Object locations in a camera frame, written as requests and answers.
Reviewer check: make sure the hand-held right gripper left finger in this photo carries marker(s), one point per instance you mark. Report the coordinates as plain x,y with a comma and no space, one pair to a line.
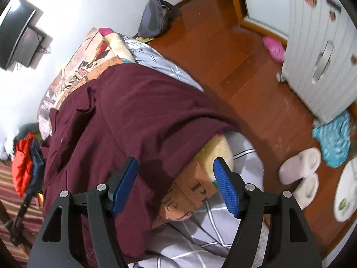
124,185

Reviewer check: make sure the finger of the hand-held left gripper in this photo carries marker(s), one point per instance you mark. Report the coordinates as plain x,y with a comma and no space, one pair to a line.
21,215

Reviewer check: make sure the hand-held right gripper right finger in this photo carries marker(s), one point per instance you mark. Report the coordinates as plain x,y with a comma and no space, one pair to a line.
227,187

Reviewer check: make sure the maroon garment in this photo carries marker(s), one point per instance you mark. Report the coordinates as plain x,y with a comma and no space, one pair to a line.
125,117

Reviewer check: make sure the striped red curtain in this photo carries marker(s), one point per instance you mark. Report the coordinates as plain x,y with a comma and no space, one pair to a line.
11,201

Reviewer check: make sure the pale yellow pillow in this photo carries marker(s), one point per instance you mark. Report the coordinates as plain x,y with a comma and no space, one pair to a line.
214,150

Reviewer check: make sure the white checked bed sheet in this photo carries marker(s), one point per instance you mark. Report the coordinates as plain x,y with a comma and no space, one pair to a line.
195,229

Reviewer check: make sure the orange garment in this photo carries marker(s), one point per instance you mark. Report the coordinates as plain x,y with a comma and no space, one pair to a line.
23,162

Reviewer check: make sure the navy garment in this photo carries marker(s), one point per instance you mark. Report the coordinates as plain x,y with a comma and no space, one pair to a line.
37,159

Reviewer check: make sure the teal patterned cloth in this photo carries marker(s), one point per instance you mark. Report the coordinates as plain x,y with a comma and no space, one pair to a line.
334,139

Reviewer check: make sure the white round stool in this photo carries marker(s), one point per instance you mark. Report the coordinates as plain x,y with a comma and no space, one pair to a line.
345,192

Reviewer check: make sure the printed beige blanket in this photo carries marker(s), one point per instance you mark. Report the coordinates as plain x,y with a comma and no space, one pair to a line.
75,69

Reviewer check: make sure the grey patterned quilt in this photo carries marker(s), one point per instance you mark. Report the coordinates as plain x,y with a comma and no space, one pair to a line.
161,61

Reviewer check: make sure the pink slipper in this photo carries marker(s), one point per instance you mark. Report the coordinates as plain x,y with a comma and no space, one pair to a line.
274,48

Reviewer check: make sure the pink cloth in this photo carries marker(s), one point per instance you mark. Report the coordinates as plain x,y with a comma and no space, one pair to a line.
105,31

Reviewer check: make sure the white cabinet with stickers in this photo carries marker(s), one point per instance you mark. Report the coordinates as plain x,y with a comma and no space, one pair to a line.
320,53

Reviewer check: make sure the grey backpack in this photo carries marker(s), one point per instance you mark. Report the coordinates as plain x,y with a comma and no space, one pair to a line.
156,16

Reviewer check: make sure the white door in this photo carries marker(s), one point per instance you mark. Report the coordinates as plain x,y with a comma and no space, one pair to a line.
265,2

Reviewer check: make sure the grey wall box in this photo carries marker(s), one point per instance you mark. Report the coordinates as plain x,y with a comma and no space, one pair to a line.
35,46

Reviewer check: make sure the black wall television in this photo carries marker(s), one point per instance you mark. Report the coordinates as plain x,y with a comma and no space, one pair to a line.
15,35

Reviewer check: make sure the wooden door frame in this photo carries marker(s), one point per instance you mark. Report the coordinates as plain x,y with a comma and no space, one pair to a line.
237,2

